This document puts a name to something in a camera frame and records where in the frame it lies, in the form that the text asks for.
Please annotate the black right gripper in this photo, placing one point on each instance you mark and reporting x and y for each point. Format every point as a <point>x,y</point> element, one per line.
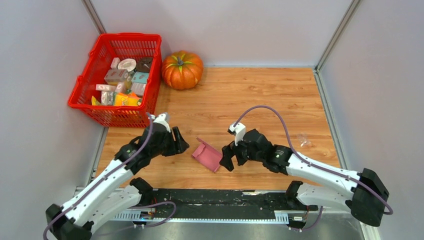
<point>228,152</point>

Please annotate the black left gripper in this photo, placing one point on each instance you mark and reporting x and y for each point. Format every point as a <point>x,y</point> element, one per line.
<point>180,146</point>

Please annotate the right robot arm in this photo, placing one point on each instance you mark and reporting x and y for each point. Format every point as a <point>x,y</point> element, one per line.
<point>331,182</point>

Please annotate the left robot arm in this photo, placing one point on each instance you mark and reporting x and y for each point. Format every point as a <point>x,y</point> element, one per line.
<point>116,188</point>

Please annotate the pale pink box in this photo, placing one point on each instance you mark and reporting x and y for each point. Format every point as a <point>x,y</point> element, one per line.
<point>138,89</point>

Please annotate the teal small box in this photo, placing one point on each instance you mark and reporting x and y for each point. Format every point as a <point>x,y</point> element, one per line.
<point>140,77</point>

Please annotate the grey pink carton box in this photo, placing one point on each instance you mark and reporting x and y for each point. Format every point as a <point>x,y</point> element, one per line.
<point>115,76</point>

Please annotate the pink white small box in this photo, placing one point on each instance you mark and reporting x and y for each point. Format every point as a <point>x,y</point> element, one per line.
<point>105,87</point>

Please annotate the yellow orange snack pack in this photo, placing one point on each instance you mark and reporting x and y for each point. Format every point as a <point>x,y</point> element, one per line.
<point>123,99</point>

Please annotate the orange pumpkin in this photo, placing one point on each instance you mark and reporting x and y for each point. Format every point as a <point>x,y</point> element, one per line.
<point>182,70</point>

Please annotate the brown round item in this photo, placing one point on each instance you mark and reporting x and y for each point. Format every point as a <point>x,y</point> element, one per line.
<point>144,64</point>

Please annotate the red plastic shopping basket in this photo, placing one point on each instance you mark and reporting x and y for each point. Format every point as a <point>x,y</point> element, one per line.
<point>118,45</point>

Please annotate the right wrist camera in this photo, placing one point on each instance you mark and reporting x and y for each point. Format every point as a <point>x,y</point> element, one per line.
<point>238,130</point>

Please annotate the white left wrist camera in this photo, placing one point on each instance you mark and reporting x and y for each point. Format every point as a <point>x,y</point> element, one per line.
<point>163,119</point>

